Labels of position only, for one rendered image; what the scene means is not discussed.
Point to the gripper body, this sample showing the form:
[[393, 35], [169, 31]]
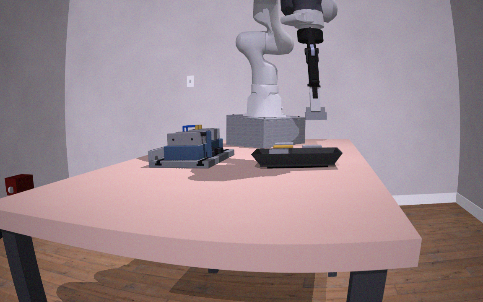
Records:
[[310, 36]]

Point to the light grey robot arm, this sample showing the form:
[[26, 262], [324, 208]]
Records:
[[264, 100]]

